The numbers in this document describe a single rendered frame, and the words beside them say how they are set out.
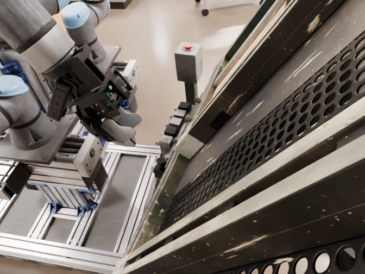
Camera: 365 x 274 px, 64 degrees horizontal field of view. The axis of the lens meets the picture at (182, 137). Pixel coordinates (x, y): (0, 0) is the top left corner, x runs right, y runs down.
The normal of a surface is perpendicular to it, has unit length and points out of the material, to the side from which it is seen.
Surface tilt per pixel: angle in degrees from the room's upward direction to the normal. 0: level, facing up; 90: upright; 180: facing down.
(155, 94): 0
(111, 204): 0
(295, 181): 60
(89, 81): 90
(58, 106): 92
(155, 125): 0
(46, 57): 77
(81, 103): 90
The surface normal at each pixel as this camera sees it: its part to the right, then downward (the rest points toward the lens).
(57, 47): 0.66, 0.11
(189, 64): -0.34, 0.71
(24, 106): 0.90, 0.29
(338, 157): -0.85, -0.51
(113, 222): -0.08, -0.68
